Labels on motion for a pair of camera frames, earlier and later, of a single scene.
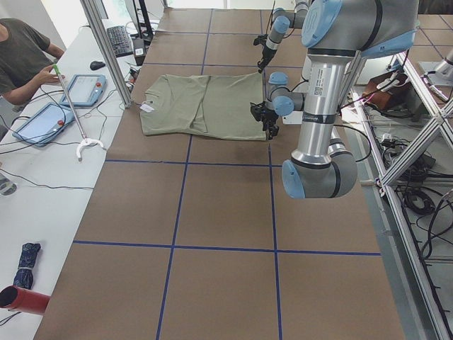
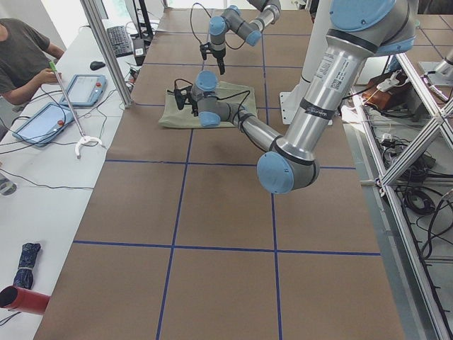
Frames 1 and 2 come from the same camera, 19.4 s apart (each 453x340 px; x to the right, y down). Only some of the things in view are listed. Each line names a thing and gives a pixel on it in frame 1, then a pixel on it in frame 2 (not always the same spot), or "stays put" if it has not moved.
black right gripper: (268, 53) → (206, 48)
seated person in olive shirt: (27, 59) stays put
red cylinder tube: (14, 297) stays put
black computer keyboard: (119, 41) stays put
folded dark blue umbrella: (24, 275) stays put
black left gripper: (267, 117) → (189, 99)
